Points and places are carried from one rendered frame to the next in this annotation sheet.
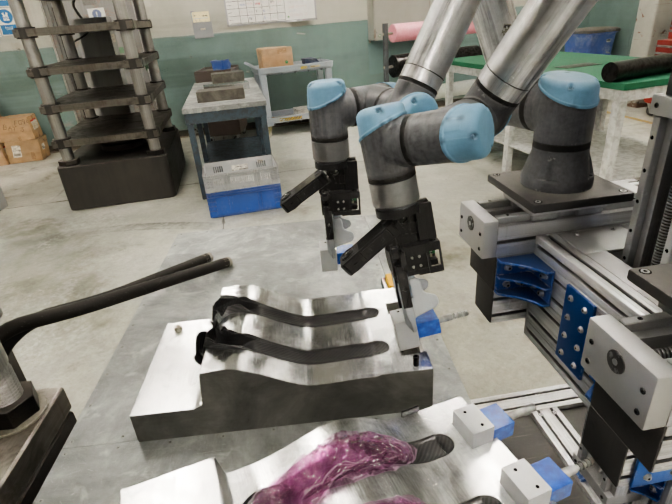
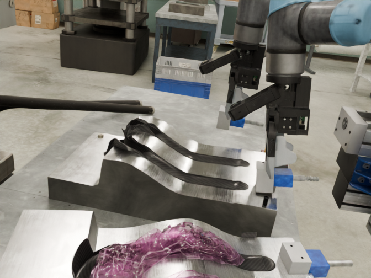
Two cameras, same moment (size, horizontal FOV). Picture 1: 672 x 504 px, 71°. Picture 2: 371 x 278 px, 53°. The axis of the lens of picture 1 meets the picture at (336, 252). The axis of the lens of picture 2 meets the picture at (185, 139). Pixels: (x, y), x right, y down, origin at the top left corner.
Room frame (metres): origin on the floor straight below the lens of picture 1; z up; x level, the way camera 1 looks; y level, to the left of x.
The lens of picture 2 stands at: (-0.05, -0.05, 1.32)
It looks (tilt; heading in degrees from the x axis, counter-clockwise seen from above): 25 degrees down; 10
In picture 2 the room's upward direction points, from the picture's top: 7 degrees clockwise
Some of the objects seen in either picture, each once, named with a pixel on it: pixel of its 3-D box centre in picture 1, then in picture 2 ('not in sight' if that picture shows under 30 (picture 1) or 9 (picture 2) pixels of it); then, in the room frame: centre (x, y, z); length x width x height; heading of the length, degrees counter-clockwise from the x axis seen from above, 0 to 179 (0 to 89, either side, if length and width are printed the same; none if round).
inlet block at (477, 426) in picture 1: (498, 420); (317, 263); (0.51, -0.22, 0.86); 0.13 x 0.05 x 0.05; 109
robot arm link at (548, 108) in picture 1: (563, 106); not in sight; (1.01, -0.51, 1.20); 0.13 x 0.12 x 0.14; 22
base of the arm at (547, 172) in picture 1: (558, 160); not in sight; (1.01, -0.51, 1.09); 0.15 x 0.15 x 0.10
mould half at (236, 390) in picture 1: (284, 346); (170, 166); (0.71, 0.11, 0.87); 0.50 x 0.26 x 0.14; 92
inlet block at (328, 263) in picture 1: (349, 253); (240, 120); (0.95, -0.03, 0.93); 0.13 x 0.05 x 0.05; 93
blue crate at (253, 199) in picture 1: (244, 193); (182, 85); (3.82, 0.74, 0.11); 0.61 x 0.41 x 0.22; 100
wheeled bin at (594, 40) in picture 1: (584, 63); not in sight; (7.31, -3.88, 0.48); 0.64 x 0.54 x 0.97; 16
